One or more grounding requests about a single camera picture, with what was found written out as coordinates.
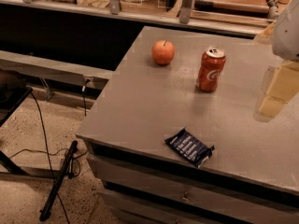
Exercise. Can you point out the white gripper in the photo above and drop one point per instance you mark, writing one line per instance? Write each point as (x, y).
(287, 34)

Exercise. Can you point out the red coke can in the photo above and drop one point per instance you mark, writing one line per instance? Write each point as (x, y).
(212, 64)

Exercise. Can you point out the blue rxbar blueberry wrapper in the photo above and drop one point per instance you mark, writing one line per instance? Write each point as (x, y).
(189, 147)

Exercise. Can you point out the red apple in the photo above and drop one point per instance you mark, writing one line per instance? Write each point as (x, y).
(163, 52)

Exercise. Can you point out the grey drawer cabinet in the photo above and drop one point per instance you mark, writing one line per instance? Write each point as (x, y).
(145, 190)

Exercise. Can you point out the black power strip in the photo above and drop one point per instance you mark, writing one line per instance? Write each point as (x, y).
(58, 180)

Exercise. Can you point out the black side table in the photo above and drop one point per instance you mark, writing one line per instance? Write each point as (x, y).
(7, 108)

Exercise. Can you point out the metal bracket post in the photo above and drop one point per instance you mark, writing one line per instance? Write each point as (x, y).
(185, 11)

